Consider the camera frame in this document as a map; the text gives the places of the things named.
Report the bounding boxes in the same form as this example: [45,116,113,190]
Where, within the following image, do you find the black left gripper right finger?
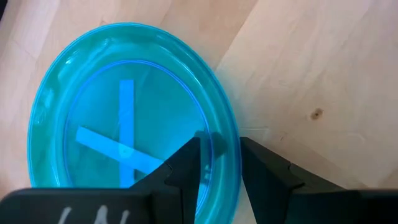
[239,136,345,224]

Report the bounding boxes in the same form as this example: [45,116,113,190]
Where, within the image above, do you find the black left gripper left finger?
[129,136,201,224]

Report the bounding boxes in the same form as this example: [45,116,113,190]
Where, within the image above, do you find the teal plate with crossed tape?
[27,22,243,224]

